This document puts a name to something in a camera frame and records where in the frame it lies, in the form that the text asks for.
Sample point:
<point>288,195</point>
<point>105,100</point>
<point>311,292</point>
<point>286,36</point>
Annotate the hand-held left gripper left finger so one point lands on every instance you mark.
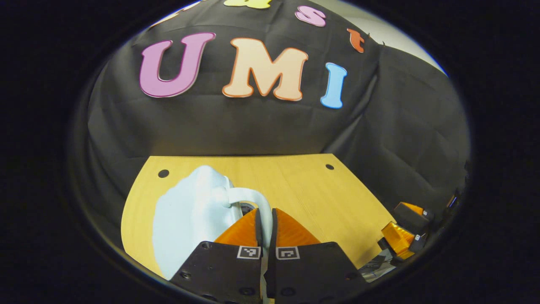
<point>223,274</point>

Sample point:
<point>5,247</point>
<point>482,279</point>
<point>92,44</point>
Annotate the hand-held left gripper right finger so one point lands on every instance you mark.
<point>312,274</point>

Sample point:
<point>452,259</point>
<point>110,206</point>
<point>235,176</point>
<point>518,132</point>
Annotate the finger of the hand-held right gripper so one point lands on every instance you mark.
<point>398,240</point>
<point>413,218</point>

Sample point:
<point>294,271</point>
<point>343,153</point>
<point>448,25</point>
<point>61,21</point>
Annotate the light blue suitcase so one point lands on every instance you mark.
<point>190,215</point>

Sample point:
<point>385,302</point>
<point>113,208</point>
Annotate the black backdrop cloth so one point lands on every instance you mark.
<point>261,126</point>

